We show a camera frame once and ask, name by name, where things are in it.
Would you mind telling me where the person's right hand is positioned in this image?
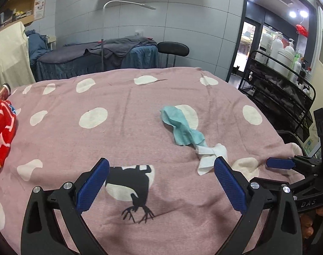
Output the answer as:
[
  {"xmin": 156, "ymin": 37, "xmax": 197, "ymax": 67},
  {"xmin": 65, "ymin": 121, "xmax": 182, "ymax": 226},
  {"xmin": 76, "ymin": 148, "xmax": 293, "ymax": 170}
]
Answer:
[{"xmin": 301, "ymin": 207, "xmax": 323, "ymax": 239}]

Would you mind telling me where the white floor lamp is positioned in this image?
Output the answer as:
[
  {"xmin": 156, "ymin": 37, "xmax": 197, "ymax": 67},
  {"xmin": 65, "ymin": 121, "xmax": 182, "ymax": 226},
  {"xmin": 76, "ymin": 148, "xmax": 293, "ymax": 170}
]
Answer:
[{"xmin": 101, "ymin": 0, "xmax": 157, "ymax": 65}]

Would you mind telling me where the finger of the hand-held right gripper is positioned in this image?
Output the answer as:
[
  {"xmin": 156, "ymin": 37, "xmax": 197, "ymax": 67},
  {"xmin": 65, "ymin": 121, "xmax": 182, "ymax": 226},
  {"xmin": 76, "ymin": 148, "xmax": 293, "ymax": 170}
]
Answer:
[{"xmin": 266, "ymin": 155, "xmax": 321, "ymax": 176}]

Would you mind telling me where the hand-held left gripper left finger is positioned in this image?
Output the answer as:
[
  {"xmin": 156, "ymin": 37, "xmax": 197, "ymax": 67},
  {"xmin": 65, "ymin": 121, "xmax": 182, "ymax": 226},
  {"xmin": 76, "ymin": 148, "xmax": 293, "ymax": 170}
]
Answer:
[{"xmin": 21, "ymin": 158, "xmax": 110, "ymax": 255}]

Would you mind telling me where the cream hanging cloth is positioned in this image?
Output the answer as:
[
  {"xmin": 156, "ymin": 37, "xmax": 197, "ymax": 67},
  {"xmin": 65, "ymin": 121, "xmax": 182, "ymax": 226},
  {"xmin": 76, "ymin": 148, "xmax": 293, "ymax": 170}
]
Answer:
[{"xmin": 0, "ymin": 21, "xmax": 36, "ymax": 89}]

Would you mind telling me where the black wire rack cart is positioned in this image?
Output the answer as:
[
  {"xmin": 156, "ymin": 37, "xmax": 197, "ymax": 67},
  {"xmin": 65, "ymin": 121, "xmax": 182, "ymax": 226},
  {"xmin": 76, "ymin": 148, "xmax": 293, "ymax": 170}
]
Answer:
[{"xmin": 238, "ymin": 50, "xmax": 316, "ymax": 145}]

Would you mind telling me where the grey towel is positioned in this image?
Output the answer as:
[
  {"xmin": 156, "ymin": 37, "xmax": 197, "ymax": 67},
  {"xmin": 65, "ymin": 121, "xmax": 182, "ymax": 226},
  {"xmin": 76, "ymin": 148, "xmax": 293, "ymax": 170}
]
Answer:
[{"xmin": 63, "ymin": 36, "xmax": 158, "ymax": 59}]

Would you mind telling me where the white tissue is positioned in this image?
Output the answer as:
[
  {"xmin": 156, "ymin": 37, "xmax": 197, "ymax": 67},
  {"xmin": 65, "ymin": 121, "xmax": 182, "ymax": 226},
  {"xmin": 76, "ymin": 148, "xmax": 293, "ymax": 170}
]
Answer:
[{"xmin": 195, "ymin": 143, "xmax": 228, "ymax": 176}]

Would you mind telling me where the white wall poster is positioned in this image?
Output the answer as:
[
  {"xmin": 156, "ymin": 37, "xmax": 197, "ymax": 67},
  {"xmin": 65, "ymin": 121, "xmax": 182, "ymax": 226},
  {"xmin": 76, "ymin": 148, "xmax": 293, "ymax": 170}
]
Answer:
[{"xmin": 34, "ymin": 0, "xmax": 47, "ymax": 20}]

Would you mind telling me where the pink polka dot blanket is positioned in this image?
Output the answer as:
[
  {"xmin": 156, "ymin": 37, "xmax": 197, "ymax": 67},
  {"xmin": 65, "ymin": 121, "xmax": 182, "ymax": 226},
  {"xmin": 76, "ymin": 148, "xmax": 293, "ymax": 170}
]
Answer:
[{"xmin": 0, "ymin": 68, "xmax": 307, "ymax": 255}]

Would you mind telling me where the red hanging ornament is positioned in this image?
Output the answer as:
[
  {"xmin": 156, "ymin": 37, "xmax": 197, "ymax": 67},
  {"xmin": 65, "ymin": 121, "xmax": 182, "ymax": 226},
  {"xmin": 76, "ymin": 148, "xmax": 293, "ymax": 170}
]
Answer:
[{"xmin": 296, "ymin": 24, "xmax": 309, "ymax": 38}]

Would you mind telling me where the massage bed with blue cover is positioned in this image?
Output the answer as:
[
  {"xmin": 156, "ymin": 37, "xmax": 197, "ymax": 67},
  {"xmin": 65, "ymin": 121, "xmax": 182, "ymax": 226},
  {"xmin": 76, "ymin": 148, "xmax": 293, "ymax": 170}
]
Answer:
[{"xmin": 26, "ymin": 30, "xmax": 160, "ymax": 81}]

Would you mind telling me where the black round stool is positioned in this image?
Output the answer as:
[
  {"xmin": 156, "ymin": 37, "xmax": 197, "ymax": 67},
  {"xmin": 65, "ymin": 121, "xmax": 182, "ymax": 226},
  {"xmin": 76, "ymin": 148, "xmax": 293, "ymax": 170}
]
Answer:
[{"xmin": 157, "ymin": 42, "xmax": 190, "ymax": 69}]

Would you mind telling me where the red cylindrical can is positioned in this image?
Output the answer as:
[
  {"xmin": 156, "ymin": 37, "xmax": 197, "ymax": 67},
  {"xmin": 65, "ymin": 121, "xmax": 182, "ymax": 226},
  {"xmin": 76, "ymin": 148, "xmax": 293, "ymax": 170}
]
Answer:
[{"xmin": 0, "ymin": 84, "xmax": 11, "ymax": 103}]

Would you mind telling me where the group of white pump bottles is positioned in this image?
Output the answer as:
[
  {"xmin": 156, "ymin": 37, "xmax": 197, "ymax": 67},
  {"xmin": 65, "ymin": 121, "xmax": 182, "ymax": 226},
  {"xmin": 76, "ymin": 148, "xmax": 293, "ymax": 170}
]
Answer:
[{"xmin": 256, "ymin": 30, "xmax": 314, "ymax": 96}]

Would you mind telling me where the teal wipe cloth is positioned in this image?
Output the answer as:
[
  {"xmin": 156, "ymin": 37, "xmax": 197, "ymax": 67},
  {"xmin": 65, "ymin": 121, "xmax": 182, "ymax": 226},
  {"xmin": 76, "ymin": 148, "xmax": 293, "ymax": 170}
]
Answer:
[{"xmin": 160, "ymin": 105, "xmax": 206, "ymax": 146}]

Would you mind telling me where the red patterned cloth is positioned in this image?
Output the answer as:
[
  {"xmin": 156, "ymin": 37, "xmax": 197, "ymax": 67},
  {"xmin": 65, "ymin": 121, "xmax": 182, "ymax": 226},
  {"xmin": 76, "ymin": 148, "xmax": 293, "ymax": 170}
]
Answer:
[{"xmin": 0, "ymin": 98, "xmax": 18, "ymax": 174}]

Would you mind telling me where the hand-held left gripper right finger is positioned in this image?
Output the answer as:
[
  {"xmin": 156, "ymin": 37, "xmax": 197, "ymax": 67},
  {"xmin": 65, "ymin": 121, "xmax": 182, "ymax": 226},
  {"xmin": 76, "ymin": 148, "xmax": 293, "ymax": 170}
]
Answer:
[{"xmin": 214, "ymin": 156, "xmax": 303, "ymax": 255}]

